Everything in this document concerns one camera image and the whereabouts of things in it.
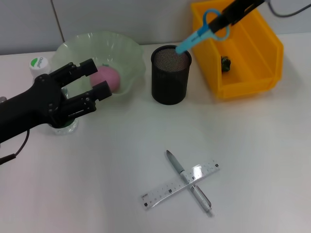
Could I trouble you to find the pale green glass fruit plate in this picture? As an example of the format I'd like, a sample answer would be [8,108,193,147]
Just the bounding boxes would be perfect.
[52,31,147,109]

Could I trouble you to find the clear water bottle green label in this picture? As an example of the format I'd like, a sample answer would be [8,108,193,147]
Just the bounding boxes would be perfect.
[29,57,80,136]

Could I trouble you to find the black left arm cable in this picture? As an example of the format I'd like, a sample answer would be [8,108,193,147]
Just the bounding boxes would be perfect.
[0,130,31,166]

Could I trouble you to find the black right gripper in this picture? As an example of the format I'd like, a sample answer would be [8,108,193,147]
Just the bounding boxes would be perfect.
[208,0,264,33]

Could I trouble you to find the yellow plastic storage bin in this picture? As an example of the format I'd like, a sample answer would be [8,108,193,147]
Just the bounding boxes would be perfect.
[190,0,285,100]

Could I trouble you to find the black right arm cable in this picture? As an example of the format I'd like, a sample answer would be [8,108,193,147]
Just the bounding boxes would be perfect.
[268,0,311,18]

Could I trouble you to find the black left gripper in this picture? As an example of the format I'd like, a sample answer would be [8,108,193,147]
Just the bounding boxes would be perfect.
[0,59,113,144]

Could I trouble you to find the clear plastic ruler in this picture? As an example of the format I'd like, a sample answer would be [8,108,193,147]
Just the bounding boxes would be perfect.
[140,159,221,211]

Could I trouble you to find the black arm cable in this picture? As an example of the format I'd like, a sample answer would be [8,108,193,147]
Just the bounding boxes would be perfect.
[268,0,311,18]
[0,130,31,166]

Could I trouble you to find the pink peach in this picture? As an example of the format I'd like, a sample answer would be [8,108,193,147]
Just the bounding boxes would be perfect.
[90,66,121,94]

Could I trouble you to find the blue scissors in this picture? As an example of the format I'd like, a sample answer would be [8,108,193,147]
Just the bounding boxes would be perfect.
[175,9,230,54]

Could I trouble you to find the green plastic wrapper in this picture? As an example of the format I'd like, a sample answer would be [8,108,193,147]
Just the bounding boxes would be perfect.
[220,55,232,73]

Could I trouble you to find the silver grey pen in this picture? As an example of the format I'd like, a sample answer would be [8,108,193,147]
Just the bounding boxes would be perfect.
[166,150,215,218]

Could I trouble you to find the black mesh pen cup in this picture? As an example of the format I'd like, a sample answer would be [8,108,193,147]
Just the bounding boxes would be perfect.
[151,45,192,106]

